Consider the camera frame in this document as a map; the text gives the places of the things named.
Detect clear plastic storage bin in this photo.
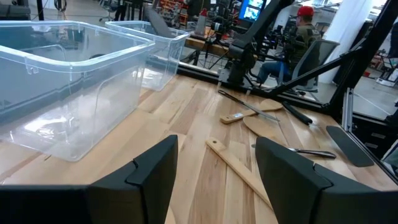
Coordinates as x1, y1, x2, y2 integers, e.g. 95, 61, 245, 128
0, 20, 155, 162
104, 20, 191, 92

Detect aluminium frame bracket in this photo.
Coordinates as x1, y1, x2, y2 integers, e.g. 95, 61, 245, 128
341, 88, 354, 132

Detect person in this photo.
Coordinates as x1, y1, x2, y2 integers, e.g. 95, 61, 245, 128
256, 5, 323, 85
113, 0, 129, 22

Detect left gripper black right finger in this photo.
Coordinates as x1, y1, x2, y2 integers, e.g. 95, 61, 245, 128
255, 136, 398, 224

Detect black plastic spatula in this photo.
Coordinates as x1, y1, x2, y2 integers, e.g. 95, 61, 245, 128
281, 101, 375, 168

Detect wooden spatula with round head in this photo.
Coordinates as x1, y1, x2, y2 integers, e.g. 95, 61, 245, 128
220, 98, 284, 125

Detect white bottle with red cap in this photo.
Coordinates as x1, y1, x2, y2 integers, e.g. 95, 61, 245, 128
195, 8, 208, 36

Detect long wooden spatula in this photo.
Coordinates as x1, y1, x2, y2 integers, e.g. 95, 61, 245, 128
205, 136, 274, 210

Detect blue lit monitor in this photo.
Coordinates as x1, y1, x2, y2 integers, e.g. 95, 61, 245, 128
238, 0, 266, 23

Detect black metal kitchen tongs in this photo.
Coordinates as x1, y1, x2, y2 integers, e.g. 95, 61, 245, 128
286, 147, 338, 160
217, 90, 280, 123

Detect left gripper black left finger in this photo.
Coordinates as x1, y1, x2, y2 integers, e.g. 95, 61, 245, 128
0, 134, 178, 224

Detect grey office chair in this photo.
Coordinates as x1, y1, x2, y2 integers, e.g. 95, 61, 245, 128
277, 39, 341, 94

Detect wooden desk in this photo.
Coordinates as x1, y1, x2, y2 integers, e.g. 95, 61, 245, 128
185, 36, 231, 57

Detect black camera tripod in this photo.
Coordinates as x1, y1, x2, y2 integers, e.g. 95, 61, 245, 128
189, 18, 233, 71

